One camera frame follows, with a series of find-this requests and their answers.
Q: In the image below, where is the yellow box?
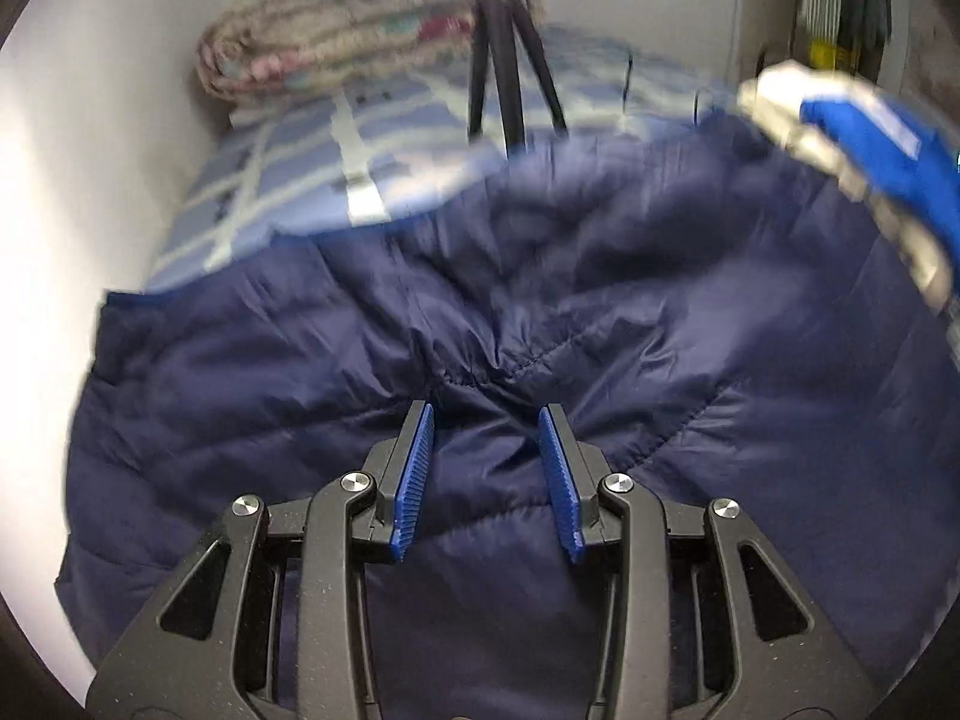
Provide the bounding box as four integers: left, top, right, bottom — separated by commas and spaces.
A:
807, 41, 857, 71

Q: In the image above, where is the floral rolled quilt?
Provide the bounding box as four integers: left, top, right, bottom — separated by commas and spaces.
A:
195, 0, 554, 103

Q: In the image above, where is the navy blue puffer jacket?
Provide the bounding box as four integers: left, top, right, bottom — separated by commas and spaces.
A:
55, 117, 958, 718

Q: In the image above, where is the clothes drying rack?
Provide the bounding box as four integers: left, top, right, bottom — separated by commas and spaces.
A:
793, 0, 893, 83

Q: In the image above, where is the black tripod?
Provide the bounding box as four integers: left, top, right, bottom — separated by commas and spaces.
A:
467, 0, 568, 153

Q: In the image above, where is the blue checkered blanket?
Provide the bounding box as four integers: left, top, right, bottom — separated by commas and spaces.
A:
145, 26, 732, 293

